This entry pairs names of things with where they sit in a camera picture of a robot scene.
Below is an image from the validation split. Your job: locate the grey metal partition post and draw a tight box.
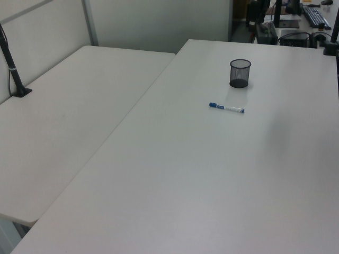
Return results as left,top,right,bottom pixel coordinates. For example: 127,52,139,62
82,0,100,47

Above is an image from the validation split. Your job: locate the grey partition end post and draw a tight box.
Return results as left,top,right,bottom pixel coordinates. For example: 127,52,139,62
227,0,234,42

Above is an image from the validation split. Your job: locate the black computer keyboard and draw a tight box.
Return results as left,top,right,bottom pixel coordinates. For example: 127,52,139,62
301,5,333,30

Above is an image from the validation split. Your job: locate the brown desk board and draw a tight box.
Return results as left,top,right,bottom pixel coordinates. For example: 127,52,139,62
275,19,300,29

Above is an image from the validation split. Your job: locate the blue and white marker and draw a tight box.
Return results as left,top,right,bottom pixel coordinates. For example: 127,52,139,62
208,102,245,114

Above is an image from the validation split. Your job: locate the dark device with green part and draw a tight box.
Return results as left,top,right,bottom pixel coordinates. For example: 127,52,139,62
255,22,279,44

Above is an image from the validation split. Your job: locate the black monitor stand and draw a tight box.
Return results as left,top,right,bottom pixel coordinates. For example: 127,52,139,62
272,0,283,28

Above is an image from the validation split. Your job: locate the black box device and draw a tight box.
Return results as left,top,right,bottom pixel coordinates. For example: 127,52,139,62
280,32,310,49

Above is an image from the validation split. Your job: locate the black clamp camera stand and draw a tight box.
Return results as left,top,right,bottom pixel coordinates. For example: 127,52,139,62
322,0,339,57

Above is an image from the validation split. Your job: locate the black computer tower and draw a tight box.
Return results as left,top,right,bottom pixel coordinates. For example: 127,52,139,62
245,0,262,28

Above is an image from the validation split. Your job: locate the thin black stand cable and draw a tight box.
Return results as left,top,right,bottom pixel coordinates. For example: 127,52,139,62
0,31,13,97

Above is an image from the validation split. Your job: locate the black mesh pen cup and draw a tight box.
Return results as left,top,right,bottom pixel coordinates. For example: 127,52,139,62
229,58,252,88

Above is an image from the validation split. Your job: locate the black camera stand pole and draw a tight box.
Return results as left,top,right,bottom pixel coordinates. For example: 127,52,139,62
0,23,33,99

